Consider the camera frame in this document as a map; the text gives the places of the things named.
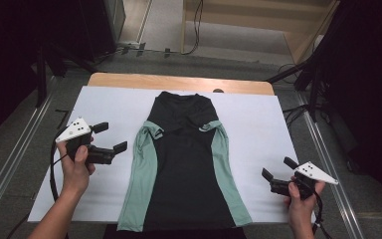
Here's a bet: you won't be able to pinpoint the black metal stand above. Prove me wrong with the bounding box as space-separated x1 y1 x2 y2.
34 39 97 109
267 49 329 123

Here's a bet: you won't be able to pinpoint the light wooden shelf unit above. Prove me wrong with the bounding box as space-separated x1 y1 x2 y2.
180 0 341 66

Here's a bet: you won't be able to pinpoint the right hand-held gripper black cable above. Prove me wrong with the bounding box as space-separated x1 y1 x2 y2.
310 190 333 239

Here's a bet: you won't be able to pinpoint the white board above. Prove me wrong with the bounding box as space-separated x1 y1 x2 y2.
27 85 317 224

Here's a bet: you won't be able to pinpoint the black cabinet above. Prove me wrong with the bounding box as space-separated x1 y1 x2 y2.
79 0 127 63

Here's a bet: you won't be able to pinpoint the dark curtain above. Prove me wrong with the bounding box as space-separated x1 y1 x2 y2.
321 0 382 213
0 0 81 150

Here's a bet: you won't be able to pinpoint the wooden table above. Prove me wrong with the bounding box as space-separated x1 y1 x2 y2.
88 72 276 97

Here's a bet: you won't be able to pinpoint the black floor cables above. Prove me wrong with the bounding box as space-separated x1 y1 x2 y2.
278 63 312 128

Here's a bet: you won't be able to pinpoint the person's dark clothing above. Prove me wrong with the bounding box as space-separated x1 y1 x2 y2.
102 223 248 239

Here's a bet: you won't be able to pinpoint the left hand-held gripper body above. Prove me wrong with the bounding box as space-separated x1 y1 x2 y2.
55 118 116 165

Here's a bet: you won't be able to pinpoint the person's left hand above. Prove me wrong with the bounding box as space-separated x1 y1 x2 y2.
57 141 96 197

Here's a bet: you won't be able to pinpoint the left hand-held gripper black cable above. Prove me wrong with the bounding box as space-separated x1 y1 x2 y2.
49 130 68 203

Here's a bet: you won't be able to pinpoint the metal floor rail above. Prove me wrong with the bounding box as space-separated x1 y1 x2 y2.
0 78 59 233
296 91 366 239

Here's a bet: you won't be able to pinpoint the hand-held gripper black cable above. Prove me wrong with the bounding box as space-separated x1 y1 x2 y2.
49 130 68 203
310 190 333 239

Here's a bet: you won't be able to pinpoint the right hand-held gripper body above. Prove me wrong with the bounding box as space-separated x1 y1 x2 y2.
270 161 339 200

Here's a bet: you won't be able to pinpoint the hanging black cable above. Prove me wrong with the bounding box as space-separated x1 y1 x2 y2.
181 0 204 56

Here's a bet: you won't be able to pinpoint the person's right hand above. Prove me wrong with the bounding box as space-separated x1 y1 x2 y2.
284 181 326 229

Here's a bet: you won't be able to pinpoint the black and green t-shirt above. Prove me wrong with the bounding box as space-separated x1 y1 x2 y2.
116 91 254 233

